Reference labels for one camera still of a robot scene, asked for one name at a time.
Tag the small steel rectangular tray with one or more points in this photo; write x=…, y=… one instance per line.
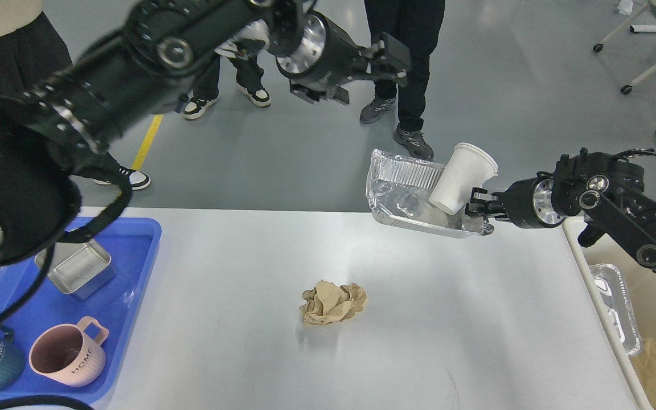
x=80, y=269

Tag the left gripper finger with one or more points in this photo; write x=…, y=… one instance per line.
x=385, y=59
x=312, y=96

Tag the white paper cup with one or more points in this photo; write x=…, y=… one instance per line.
x=468, y=167

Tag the pink ribbed mug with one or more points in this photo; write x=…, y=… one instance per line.
x=70, y=354

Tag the person with grey sneakers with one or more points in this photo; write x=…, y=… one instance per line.
x=416, y=24

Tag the aluminium foil tray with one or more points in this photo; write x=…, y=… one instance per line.
x=398, y=188

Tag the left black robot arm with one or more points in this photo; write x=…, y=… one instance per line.
x=53, y=187

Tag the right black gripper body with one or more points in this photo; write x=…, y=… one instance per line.
x=528, y=204

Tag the person in black trousers left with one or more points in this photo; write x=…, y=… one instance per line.
x=31, y=50

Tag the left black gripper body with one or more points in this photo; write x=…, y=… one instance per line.
x=326, y=56

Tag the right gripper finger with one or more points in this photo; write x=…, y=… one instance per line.
x=484, y=211
x=480, y=195

